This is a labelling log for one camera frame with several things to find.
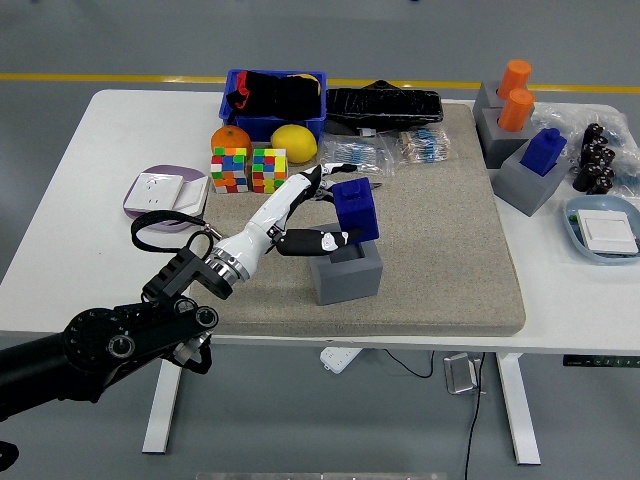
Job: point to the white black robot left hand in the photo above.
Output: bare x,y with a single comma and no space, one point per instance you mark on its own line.
270,212

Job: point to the blue square seal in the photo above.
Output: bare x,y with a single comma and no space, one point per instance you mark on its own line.
357,210
542,152

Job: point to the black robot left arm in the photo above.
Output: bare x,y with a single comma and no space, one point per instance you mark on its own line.
140,330

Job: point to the grey seal holder block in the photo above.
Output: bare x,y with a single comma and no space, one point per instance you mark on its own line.
502,145
484,100
525,192
345,280

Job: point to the orange cylinder seal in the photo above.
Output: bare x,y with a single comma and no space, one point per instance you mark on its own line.
516,110
515,77

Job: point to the multicolour puzzle cube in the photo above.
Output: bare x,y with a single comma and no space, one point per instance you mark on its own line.
229,170
269,171

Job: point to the yellow lemon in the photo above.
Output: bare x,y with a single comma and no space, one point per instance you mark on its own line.
295,144

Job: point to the blue plastic bin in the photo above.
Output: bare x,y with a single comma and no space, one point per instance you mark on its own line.
272,127

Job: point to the orange fruit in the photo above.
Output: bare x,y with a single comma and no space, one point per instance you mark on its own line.
230,136

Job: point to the purple shallow tray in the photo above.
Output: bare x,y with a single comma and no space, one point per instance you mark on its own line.
175,171

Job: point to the clear bag of blue resistors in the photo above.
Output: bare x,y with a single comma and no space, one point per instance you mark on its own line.
355,150

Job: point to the black cloth with red trim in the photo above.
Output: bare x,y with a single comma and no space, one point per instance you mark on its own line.
280,97

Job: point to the small white connector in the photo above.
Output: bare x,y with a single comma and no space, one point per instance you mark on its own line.
367,132

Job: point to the yellow item in bin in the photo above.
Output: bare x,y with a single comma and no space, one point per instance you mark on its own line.
307,77

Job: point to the black foil wrapped package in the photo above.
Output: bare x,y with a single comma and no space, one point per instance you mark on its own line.
385,107

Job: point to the white power strip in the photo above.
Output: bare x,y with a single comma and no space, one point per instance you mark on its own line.
340,359

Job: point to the grey-brown table mat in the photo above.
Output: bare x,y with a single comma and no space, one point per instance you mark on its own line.
440,240

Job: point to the white table leg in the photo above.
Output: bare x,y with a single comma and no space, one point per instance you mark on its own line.
520,410
162,410

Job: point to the silver metal floor box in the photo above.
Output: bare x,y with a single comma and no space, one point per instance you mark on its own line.
461,374

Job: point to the clear bag of blue parts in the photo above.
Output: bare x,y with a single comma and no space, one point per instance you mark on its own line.
560,117

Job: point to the light blue shallow tray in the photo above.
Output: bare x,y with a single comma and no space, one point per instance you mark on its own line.
600,202

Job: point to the black table control panel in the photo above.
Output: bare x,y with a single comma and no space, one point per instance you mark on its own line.
600,361

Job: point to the white wall socket panel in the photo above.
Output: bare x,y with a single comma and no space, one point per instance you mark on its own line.
152,192

